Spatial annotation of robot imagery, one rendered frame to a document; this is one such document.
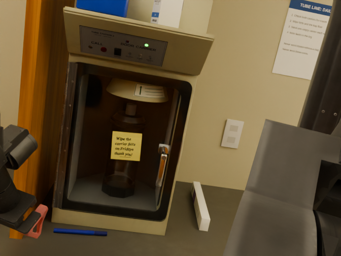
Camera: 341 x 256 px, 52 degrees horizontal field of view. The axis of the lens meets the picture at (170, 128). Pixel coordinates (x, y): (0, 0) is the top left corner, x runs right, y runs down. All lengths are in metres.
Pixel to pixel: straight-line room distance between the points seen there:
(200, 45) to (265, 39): 0.62
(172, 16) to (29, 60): 0.32
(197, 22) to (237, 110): 0.59
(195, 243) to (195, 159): 0.46
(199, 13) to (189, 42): 0.12
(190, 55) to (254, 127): 0.69
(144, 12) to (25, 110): 0.36
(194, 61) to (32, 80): 0.37
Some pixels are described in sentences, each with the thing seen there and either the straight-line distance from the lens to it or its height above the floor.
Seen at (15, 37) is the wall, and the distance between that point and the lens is 1.38.
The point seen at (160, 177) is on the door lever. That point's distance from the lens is 0.89.
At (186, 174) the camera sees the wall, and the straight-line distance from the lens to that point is 1.44.
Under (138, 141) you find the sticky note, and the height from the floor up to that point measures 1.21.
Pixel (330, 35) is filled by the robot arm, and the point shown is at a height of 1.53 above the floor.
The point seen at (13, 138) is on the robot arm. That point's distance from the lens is 0.70.
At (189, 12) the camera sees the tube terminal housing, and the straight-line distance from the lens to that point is 0.88.
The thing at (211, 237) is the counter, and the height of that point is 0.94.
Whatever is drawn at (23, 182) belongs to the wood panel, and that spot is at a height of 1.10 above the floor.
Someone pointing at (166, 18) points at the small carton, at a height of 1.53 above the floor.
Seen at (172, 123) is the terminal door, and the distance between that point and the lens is 0.90.
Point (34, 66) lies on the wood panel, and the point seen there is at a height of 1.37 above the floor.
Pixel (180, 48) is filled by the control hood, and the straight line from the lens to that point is 0.80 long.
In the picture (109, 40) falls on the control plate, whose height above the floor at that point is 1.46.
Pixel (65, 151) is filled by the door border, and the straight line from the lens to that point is 0.94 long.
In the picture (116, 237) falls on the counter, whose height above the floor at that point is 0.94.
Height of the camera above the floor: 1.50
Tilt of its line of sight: 15 degrees down
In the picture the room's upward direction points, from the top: 11 degrees clockwise
